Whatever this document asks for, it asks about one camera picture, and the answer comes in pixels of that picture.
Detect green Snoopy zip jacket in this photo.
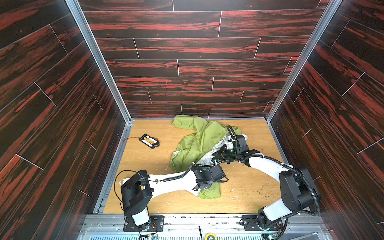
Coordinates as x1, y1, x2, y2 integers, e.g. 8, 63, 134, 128
168, 115, 249, 200

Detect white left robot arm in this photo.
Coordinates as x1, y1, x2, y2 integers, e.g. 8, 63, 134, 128
121, 166, 228, 227

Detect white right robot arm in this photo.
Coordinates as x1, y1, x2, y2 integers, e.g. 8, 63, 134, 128
211, 146, 320, 231

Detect yellow tape measure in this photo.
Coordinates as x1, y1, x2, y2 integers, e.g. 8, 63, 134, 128
204, 233, 218, 240

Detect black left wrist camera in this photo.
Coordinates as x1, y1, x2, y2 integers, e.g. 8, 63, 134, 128
192, 165, 226, 182

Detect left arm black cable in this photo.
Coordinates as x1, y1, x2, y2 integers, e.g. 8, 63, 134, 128
113, 154, 238, 211

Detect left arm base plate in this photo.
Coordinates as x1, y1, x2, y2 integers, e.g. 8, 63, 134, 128
123, 215, 165, 232

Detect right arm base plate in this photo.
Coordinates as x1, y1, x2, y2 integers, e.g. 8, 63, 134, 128
239, 215, 286, 232

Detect black battery pack with wires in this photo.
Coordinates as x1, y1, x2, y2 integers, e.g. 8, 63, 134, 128
123, 134, 160, 150

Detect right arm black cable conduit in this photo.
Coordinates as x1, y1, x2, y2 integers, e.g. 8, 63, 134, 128
225, 124, 321, 240

